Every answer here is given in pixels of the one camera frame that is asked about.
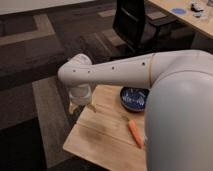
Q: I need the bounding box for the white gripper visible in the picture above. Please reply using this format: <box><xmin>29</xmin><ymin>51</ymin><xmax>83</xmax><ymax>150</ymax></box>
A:
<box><xmin>69</xmin><ymin>84</ymin><xmax>97</xmax><ymax>114</ymax></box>

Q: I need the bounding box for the dark blue ceramic bowl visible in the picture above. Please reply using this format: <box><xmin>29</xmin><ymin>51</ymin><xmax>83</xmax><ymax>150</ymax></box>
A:
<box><xmin>120</xmin><ymin>87</ymin><xmax>149</xmax><ymax>112</ymax></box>

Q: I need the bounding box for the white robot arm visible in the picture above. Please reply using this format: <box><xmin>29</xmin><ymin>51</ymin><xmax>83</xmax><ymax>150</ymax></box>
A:
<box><xmin>58</xmin><ymin>49</ymin><xmax>213</xmax><ymax>171</ymax></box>

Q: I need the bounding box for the orange carrot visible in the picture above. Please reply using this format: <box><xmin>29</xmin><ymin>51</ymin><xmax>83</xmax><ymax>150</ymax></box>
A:
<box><xmin>128</xmin><ymin>120</ymin><xmax>143</xmax><ymax>148</ymax></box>

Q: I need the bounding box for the black office chair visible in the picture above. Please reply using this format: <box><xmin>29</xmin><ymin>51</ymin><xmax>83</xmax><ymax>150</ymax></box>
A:
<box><xmin>112</xmin><ymin>0</ymin><xmax>178</xmax><ymax>54</ymax></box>

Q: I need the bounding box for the blue round disc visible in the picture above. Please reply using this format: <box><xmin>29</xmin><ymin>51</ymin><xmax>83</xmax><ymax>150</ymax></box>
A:
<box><xmin>171</xmin><ymin>8</ymin><xmax>186</xmax><ymax>14</ymax></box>

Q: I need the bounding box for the wooden desk in background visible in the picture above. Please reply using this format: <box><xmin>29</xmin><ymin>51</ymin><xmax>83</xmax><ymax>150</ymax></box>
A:
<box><xmin>148</xmin><ymin>0</ymin><xmax>213</xmax><ymax>39</ymax></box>

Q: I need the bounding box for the small grey object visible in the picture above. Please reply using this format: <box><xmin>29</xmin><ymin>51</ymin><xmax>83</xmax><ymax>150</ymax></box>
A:
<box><xmin>193</xmin><ymin>13</ymin><xmax>202</xmax><ymax>18</ymax></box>

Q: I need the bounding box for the small white gadget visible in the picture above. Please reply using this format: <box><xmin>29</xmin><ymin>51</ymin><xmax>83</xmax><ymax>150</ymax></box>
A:
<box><xmin>190</xmin><ymin>2</ymin><xmax>203</xmax><ymax>12</ymax></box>

